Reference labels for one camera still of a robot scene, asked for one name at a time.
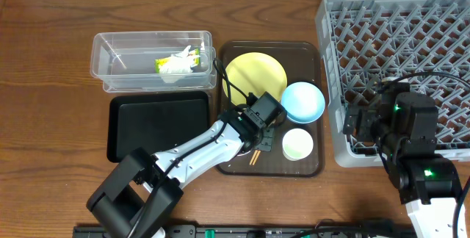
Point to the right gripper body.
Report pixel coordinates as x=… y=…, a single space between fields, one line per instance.
x=354 y=123

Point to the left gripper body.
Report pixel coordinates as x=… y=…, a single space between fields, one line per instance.
x=267 y=139

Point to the small pale green cup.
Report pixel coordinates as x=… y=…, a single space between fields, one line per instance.
x=297 y=144

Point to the light blue bowl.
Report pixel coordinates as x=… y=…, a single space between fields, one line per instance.
x=304 y=102

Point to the green snack wrapper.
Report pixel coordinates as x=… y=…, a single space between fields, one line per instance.
x=182 y=62

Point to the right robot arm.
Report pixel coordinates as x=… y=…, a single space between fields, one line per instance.
x=403 y=128

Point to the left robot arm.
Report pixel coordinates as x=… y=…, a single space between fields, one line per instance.
x=138 y=196

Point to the grey dishwasher rack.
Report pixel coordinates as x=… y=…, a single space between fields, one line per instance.
x=365 y=41

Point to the wooden chopstick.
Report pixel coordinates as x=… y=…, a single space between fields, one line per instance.
x=257 y=157
x=253 y=158

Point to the yellow plate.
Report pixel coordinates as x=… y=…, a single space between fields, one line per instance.
x=257 y=73

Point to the clear plastic bin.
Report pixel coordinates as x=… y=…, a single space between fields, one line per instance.
x=125 y=61

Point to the black plastic tray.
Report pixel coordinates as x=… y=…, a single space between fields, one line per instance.
x=156 y=122

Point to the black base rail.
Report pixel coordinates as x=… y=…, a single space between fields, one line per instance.
x=189 y=231

